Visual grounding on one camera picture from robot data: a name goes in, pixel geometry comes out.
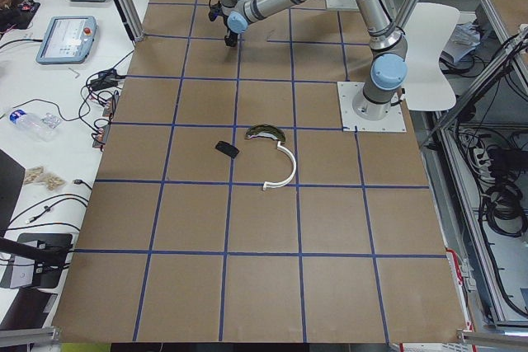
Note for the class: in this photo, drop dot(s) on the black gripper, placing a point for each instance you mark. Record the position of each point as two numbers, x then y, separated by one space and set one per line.
230 35

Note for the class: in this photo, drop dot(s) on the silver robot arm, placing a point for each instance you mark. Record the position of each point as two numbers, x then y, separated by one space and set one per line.
388 45

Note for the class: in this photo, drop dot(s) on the green curved brake shoe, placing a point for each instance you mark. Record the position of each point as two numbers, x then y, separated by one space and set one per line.
265 131

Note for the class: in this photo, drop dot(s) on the black brake pad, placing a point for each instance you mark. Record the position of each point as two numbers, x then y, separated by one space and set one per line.
227 149

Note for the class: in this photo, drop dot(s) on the near blue teach pendant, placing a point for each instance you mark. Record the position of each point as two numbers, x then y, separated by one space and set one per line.
67 40

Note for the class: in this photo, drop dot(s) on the white plastic chair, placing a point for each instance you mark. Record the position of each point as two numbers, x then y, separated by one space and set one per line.
427 32

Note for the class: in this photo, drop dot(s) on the clear plastic water bottle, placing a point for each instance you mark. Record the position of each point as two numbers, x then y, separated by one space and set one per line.
31 125

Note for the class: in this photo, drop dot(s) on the black monitor stand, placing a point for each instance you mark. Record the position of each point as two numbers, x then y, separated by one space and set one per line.
35 260

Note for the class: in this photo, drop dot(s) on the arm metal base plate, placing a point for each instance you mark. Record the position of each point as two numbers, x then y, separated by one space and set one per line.
360 115
342 5

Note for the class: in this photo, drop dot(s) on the white curved plastic bracket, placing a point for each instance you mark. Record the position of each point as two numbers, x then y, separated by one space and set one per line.
286 174

